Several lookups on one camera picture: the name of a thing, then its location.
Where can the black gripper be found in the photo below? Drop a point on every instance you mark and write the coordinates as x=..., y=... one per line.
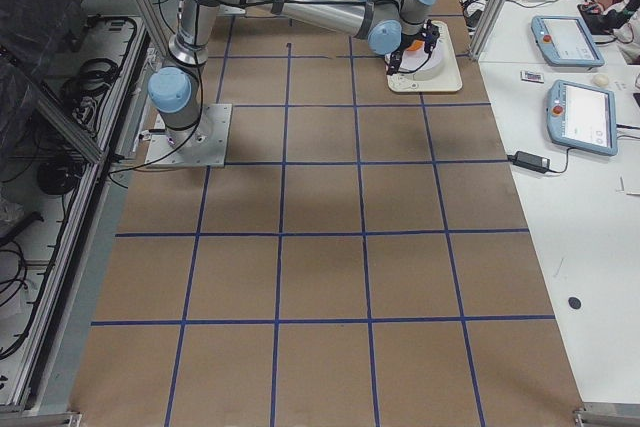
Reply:
x=411, y=42

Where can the white round plate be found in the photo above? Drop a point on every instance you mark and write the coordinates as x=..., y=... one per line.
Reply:
x=421, y=65

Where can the orange fruit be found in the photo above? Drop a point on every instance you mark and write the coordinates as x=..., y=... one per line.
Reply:
x=415, y=46

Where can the cream bear tray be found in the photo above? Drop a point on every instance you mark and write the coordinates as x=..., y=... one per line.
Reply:
x=448, y=82

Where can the small white label box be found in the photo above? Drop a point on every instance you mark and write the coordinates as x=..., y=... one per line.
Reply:
x=533, y=77

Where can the far blue teach pendant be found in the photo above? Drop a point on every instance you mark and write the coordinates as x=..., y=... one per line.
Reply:
x=565, y=42

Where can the blue teach pendant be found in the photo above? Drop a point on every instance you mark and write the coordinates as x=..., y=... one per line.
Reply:
x=565, y=42
x=583, y=117

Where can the black power adapter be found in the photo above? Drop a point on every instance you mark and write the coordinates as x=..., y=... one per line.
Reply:
x=530, y=161

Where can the near blue teach pendant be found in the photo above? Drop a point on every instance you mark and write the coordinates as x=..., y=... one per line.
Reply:
x=583, y=117

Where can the black round table grommet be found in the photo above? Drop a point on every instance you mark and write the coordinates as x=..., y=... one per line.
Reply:
x=575, y=303

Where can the aluminium frame post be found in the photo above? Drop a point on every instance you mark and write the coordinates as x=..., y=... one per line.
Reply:
x=497, y=2

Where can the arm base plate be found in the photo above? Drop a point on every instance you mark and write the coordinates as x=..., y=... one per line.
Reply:
x=201, y=147

